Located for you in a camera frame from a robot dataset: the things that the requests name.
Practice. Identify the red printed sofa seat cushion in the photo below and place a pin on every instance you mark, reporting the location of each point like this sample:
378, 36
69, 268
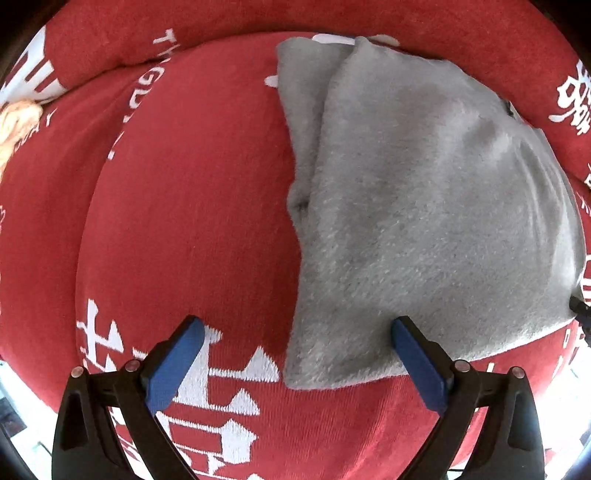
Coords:
184, 184

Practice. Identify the grey knit sweater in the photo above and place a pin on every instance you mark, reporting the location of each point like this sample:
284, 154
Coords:
415, 207

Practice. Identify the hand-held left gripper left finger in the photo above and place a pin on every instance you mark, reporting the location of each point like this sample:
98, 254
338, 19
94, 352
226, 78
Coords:
178, 357

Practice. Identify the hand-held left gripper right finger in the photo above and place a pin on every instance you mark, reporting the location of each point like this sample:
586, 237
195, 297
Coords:
420, 362

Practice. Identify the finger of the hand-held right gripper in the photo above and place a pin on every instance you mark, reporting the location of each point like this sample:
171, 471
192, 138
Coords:
582, 314

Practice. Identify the red printed sofa back cushion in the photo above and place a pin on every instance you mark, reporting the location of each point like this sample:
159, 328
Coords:
415, 23

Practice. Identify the peach crumpled cloth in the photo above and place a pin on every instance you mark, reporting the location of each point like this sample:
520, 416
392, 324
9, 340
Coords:
16, 129

